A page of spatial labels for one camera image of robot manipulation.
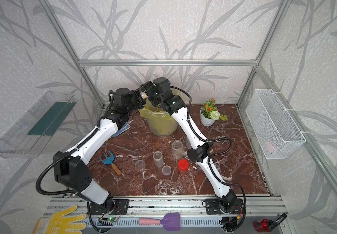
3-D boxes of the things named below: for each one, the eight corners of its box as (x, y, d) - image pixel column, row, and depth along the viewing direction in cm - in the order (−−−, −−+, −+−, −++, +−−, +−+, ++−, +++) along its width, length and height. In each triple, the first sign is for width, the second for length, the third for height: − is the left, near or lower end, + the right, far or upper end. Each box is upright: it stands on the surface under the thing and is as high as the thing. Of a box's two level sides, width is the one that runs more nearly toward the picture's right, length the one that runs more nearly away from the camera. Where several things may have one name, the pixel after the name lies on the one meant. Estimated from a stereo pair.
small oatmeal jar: (155, 167, 90) (152, 158, 80) (155, 160, 93) (153, 151, 83) (163, 167, 90) (161, 158, 80) (163, 160, 93) (162, 151, 83)
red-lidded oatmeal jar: (172, 159, 93) (171, 150, 83) (172, 149, 97) (171, 140, 88) (182, 159, 93) (183, 150, 83) (182, 149, 97) (183, 140, 88)
